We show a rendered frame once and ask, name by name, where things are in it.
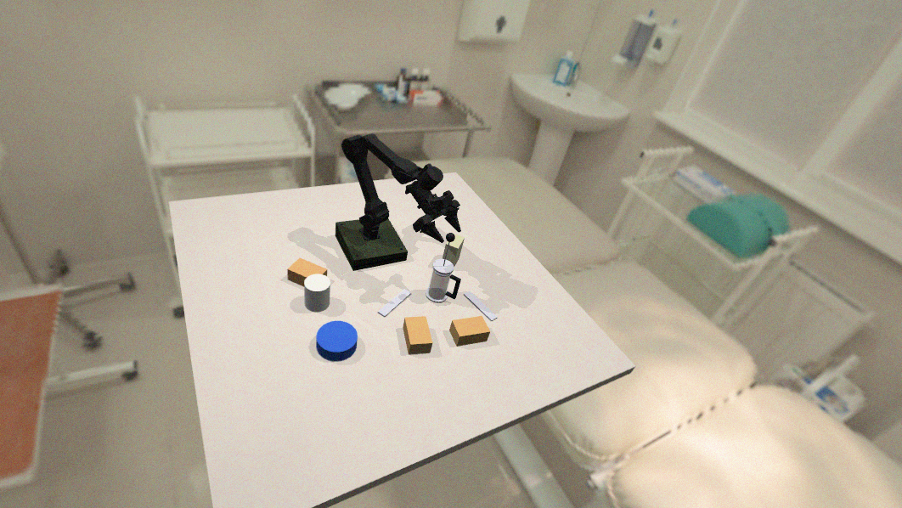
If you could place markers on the white flat bar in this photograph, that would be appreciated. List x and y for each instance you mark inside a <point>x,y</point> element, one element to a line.
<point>394,302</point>
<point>474,300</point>

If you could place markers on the tan rectangular block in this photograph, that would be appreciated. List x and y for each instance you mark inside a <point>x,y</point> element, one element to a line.
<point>417,335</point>
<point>301,269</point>
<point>469,331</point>

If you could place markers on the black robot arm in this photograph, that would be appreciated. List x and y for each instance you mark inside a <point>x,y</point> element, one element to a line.
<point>403,170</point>

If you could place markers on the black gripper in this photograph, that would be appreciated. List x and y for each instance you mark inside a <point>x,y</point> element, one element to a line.
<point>425,223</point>

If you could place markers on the blue short cylinder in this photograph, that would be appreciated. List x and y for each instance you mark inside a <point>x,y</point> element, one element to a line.
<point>336,341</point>

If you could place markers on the grey cylinder with white top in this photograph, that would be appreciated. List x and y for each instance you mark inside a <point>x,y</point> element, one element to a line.
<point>316,292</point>

